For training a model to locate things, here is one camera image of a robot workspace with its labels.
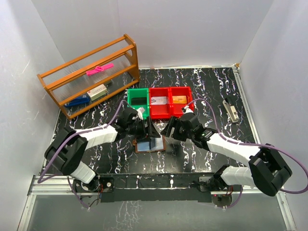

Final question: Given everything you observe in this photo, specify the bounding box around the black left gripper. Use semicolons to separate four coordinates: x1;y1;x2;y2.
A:
127;117;160;143

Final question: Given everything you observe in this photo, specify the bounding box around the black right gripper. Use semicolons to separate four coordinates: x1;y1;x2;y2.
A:
161;116;194;142

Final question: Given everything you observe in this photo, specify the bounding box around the brown leather card holder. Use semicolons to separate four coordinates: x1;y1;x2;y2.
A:
133;137;166;153

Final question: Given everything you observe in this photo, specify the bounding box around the gold card with magnetic stripe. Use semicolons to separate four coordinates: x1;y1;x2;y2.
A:
172;95;187;104

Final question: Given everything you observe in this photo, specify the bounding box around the grey VIP card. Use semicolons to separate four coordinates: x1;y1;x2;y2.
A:
130;97;147;105

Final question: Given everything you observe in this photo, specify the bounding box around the dark card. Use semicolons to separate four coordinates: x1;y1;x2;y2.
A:
149;138;156;150

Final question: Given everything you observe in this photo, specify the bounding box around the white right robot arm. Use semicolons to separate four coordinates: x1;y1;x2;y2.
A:
161;113;292;196

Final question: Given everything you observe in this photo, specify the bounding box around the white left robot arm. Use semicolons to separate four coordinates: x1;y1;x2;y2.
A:
44;107;160;192

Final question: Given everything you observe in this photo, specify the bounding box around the white card in bin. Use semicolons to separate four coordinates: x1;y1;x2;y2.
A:
151;96;168;105

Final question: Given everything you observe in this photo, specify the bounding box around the red plastic bin right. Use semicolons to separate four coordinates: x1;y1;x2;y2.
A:
170;87;193;117

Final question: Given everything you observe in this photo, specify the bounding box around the red plastic bin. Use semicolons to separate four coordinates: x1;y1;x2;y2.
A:
149;88;171;119
170;87;193;117

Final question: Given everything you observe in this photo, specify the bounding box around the red plastic bin middle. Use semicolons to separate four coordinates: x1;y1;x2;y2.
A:
149;88;171;119

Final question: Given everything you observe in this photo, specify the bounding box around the green plastic bin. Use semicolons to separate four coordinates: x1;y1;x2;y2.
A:
128;88;150;119

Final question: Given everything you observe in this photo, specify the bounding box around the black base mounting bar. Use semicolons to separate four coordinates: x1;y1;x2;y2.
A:
96;172;239;203

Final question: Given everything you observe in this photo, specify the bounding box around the grey metal stapler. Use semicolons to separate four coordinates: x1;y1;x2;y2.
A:
222;97;239;124

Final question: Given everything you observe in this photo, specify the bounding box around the white red small box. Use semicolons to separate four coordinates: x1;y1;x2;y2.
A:
87;84;108;101

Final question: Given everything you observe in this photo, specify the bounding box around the blue stapler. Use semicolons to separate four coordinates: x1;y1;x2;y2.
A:
64;95;90;108

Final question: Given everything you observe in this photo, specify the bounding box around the wooden shelf rack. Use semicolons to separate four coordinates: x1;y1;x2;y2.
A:
37;34;140;120

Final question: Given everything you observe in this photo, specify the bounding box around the pink plastic clip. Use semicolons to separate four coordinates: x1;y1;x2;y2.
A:
86;63;114;76

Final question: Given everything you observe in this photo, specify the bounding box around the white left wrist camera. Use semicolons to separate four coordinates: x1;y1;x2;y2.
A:
137;107;145;120

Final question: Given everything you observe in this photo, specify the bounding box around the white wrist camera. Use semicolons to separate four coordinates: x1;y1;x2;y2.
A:
182;106;194;115
137;107;145;120

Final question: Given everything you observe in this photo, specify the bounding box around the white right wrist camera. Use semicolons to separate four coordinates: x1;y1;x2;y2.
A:
182;106;194;115

